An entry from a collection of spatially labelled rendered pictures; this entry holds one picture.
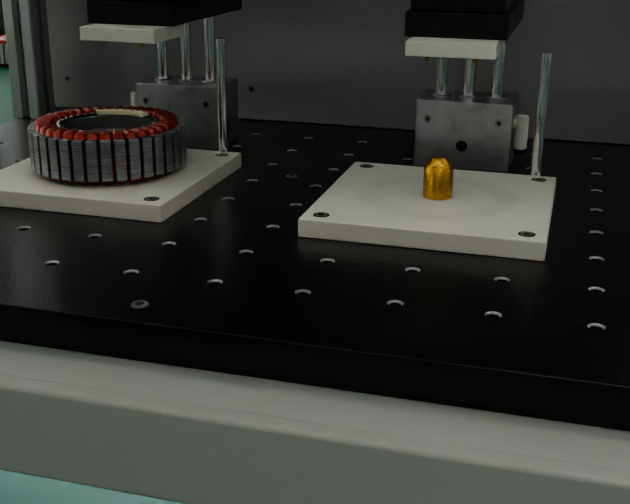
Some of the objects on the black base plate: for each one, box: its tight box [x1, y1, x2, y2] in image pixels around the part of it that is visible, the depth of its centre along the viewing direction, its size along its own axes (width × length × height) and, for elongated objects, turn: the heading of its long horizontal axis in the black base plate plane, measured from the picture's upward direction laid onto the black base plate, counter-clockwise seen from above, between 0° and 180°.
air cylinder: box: [414, 89, 518, 173], centre depth 74 cm, size 5×8×6 cm
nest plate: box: [0, 149, 241, 223], centre depth 68 cm, size 15×15×1 cm
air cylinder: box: [135, 74, 239, 150], centre depth 81 cm, size 5×8×6 cm
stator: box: [27, 105, 187, 185], centre depth 67 cm, size 11×11×4 cm
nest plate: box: [298, 162, 556, 261], centre depth 62 cm, size 15×15×1 cm
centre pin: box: [423, 155, 453, 200], centre depth 61 cm, size 2×2×3 cm
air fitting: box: [512, 114, 529, 155], centre depth 72 cm, size 1×1×3 cm
